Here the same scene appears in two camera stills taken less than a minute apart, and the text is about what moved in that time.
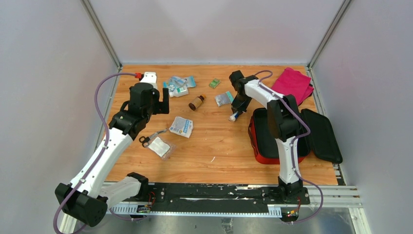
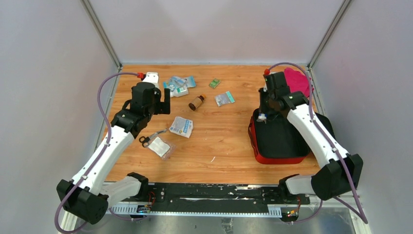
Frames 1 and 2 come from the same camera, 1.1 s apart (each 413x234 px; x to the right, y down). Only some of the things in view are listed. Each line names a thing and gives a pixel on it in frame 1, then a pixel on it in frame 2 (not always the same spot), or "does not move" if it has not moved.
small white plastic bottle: (177, 91) does not move
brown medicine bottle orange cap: (197, 102) does not move
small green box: (213, 84) does not move
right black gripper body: (241, 103) → (266, 103)
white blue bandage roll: (234, 116) → (262, 117)
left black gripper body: (154, 108) does not move
